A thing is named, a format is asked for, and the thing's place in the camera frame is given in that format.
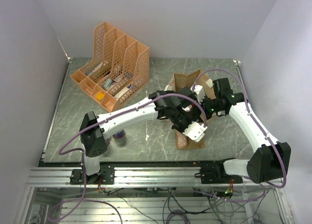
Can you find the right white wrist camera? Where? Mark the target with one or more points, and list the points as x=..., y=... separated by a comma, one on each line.
x=199, y=92

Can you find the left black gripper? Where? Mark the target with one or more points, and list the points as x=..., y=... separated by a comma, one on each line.
x=191, y=119

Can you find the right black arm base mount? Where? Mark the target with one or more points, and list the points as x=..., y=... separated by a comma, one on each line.
x=213, y=172

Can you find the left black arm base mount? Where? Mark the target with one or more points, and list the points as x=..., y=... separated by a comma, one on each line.
x=105, y=176

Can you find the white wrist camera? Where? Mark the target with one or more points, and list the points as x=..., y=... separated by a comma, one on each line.
x=195, y=131
x=199, y=92

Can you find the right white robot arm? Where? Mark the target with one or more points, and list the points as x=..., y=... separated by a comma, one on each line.
x=271, y=157

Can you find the purple fanta can back middle-left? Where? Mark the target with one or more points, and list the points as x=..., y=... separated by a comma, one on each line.
x=118, y=135

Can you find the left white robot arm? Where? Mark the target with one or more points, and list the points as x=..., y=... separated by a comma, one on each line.
x=159, y=105

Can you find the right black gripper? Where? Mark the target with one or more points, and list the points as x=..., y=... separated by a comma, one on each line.
x=207, y=115

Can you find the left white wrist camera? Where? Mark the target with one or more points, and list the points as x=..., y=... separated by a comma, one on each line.
x=195, y=131

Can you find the aluminium frame rail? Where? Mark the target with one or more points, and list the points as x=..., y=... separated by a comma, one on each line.
x=124, y=177

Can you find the orange plastic file organizer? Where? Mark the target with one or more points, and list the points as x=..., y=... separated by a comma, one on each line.
x=118, y=70

